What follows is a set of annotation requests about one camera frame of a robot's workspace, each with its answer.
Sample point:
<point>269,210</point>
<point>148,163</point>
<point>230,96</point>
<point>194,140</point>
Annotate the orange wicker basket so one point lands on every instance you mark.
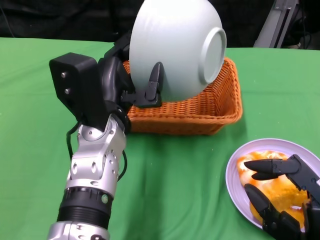
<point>212,110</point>

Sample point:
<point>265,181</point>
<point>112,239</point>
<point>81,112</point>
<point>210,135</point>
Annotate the black backdrop cloth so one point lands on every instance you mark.
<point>62,17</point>

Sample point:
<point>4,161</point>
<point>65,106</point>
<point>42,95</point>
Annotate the aluminium profile frame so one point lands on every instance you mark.
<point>273,27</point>

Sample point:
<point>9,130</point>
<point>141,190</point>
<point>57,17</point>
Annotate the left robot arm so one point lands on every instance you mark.
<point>90,180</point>

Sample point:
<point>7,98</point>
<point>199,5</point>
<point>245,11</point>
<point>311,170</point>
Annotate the green tablecloth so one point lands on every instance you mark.
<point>175,187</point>

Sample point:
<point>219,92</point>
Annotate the lavender plate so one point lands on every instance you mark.
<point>235,185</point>

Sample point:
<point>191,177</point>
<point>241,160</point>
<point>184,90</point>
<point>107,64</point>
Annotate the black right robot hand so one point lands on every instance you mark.
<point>287,200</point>

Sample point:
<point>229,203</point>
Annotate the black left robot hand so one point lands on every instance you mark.
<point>87,87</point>

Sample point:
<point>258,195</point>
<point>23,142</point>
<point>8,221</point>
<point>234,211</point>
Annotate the grey bowl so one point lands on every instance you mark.
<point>175,50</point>

